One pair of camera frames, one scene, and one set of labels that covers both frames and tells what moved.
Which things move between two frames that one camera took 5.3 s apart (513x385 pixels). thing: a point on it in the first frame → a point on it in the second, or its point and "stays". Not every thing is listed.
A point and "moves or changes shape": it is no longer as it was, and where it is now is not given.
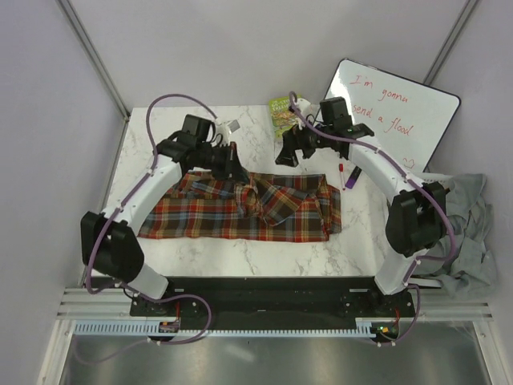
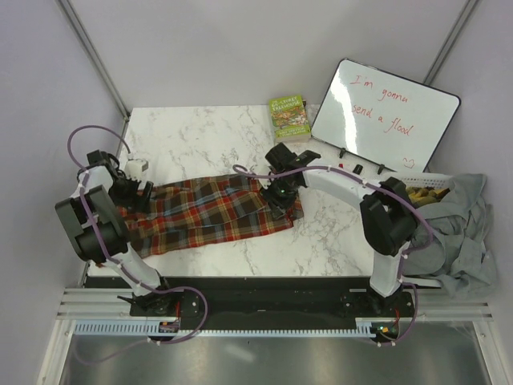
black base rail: (274, 299) stays
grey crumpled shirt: (471, 266) stays
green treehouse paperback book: (281, 118) stays
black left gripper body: (216, 160) → (123, 192)
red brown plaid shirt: (200, 205) moves or changes shape
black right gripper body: (309, 140) → (280, 193)
